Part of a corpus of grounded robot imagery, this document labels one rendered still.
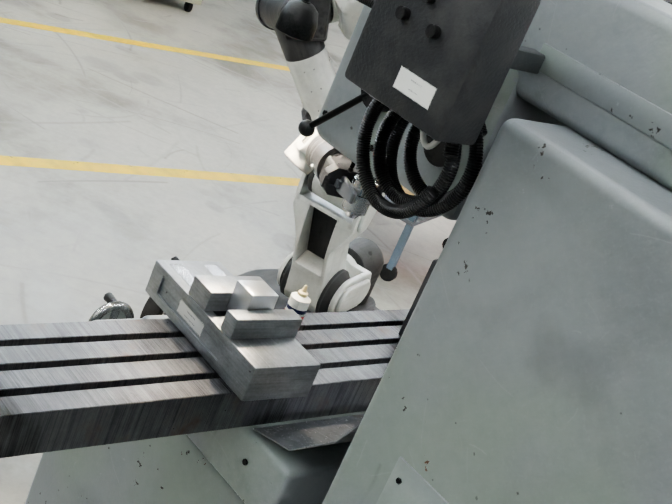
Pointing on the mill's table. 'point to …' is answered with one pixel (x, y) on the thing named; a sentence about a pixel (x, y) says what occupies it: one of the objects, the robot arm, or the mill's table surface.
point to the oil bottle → (299, 302)
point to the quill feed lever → (332, 114)
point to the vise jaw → (215, 290)
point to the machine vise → (236, 336)
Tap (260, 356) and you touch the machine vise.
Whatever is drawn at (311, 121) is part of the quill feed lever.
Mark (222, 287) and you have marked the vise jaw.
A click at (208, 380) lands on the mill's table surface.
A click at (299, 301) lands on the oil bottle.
